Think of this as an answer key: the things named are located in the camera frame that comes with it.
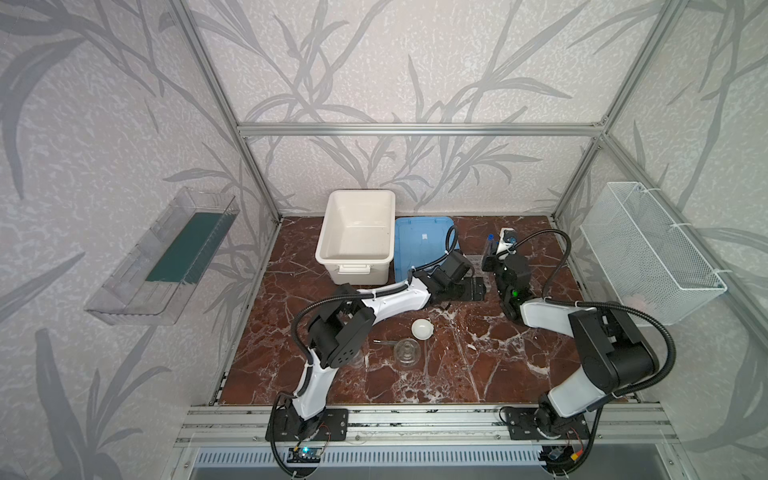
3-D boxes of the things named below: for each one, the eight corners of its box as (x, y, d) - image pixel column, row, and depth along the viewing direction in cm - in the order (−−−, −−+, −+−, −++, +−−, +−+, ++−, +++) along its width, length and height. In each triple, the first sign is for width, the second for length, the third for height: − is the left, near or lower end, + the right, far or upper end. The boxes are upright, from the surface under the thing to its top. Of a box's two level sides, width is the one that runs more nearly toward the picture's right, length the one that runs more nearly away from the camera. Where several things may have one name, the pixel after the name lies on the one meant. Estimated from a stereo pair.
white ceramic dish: (411, 340, 90) (411, 337, 88) (411, 321, 94) (411, 318, 92) (433, 340, 90) (434, 337, 88) (432, 321, 94) (432, 318, 92)
